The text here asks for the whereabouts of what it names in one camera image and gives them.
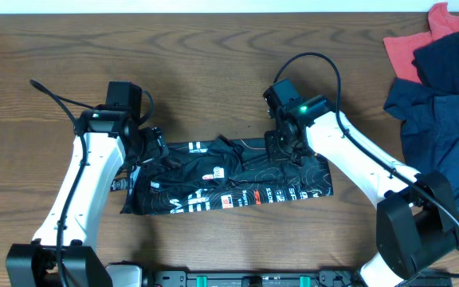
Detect red garment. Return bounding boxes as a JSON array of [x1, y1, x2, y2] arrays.
[[383, 2, 459, 83]]

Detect navy blue garment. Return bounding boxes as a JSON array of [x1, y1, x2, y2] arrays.
[[384, 32, 459, 213]]

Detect black orange patterned jersey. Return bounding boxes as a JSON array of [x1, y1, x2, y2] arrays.
[[110, 136, 333, 215]]

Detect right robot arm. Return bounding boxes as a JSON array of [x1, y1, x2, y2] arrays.
[[264, 93, 459, 286]]

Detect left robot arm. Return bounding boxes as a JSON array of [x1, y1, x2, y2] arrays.
[[6, 110, 167, 286]]

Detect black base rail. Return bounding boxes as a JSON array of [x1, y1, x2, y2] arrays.
[[105, 261, 453, 287]]

